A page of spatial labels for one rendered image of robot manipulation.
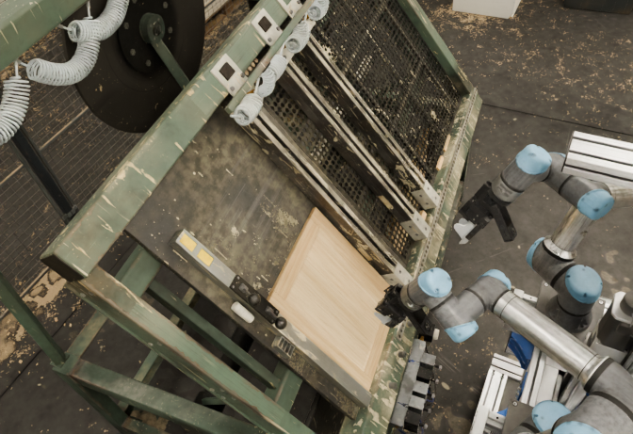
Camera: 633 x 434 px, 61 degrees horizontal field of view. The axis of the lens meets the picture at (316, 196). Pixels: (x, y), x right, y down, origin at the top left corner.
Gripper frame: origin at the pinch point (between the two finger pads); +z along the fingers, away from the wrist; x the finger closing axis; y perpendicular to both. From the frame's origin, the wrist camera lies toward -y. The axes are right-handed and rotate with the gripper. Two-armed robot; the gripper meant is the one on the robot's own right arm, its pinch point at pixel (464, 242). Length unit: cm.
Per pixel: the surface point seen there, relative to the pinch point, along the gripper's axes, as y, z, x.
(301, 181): 55, 32, -5
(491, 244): -17, 106, -169
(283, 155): 64, 24, 0
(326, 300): 20, 55, 6
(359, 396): -11, 71, 13
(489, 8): 127, 63, -403
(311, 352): 11, 58, 24
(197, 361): 30, 46, 62
